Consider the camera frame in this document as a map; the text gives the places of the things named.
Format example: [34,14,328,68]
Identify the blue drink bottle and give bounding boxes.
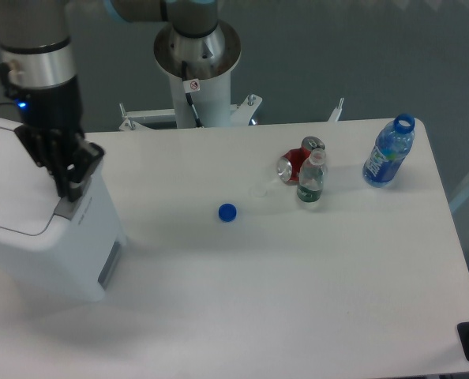
[362,114,415,188]

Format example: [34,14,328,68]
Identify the clear green label bottle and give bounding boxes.
[297,148,328,203]

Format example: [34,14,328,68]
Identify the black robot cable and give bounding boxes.
[180,60,203,128]

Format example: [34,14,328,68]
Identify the white table frame bracket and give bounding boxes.
[118,93,346,132]

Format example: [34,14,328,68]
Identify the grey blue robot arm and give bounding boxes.
[0,1,104,202]

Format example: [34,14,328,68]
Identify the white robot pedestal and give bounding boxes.
[154,21,241,129]

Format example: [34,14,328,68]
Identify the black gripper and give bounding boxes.
[0,62,105,202]

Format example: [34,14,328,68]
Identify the white trash can body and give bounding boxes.
[0,167,126,302]

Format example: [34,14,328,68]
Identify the blue bottle cap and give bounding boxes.
[218,203,238,223]

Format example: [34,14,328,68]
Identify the crushed red soda can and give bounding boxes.
[276,136,325,185]

